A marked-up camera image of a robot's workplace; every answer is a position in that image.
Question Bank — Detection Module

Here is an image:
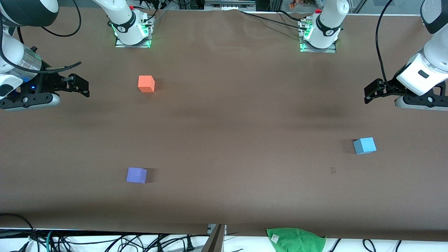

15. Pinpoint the light blue foam block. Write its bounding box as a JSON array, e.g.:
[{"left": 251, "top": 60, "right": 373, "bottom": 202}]
[{"left": 353, "top": 137, "right": 377, "bottom": 155}]

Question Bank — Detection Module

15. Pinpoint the orange foam block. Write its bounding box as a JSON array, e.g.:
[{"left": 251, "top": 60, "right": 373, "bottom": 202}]
[{"left": 138, "top": 75, "right": 155, "bottom": 93}]

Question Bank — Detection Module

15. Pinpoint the purple foam block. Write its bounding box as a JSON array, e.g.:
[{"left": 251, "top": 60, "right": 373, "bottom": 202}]
[{"left": 126, "top": 167, "right": 147, "bottom": 184}]

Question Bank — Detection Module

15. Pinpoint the colourful toy pile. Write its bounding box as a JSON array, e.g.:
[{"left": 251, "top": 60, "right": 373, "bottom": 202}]
[{"left": 289, "top": 0, "right": 328, "bottom": 9}]

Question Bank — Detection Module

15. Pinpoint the brown table cover sheet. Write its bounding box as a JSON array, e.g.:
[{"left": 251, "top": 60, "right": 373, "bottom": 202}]
[{"left": 0, "top": 6, "right": 448, "bottom": 242}]

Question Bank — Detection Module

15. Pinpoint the grey metal box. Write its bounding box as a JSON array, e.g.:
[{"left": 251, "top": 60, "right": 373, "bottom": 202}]
[{"left": 204, "top": 0, "right": 257, "bottom": 11}]

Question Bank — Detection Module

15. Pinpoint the green microfibre cloth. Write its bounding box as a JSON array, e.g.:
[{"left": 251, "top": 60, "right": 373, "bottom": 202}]
[{"left": 266, "top": 228, "right": 327, "bottom": 252}]

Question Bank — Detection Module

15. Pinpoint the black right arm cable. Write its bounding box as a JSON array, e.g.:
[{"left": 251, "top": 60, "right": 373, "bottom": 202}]
[{"left": 0, "top": 0, "right": 82, "bottom": 75}]

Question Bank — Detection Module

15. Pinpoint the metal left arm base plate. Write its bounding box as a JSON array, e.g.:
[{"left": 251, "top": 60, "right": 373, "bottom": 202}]
[{"left": 300, "top": 19, "right": 337, "bottom": 53}]

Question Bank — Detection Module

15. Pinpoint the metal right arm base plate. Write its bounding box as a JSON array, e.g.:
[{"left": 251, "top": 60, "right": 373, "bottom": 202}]
[{"left": 115, "top": 33, "right": 152, "bottom": 48}]

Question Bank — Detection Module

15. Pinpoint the short black table cable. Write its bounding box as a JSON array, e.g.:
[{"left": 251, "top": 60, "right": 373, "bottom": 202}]
[{"left": 278, "top": 10, "right": 306, "bottom": 21}]

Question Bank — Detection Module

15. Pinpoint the long black table cable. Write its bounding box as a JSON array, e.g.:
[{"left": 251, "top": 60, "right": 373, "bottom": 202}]
[{"left": 239, "top": 10, "right": 308, "bottom": 31}]

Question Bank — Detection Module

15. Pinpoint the black looping floor cable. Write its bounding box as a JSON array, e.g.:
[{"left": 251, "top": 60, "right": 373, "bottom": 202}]
[{"left": 0, "top": 213, "right": 37, "bottom": 252}]

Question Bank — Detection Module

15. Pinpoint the dark metal stand post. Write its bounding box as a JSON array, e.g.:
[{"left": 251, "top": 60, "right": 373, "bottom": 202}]
[{"left": 201, "top": 224, "right": 226, "bottom": 252}]

